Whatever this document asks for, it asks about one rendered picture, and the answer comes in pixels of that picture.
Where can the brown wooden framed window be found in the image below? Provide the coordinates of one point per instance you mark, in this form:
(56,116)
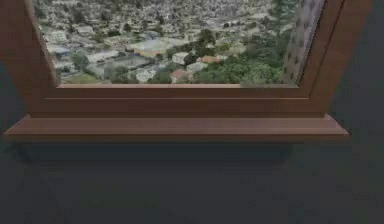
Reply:
(180,103)

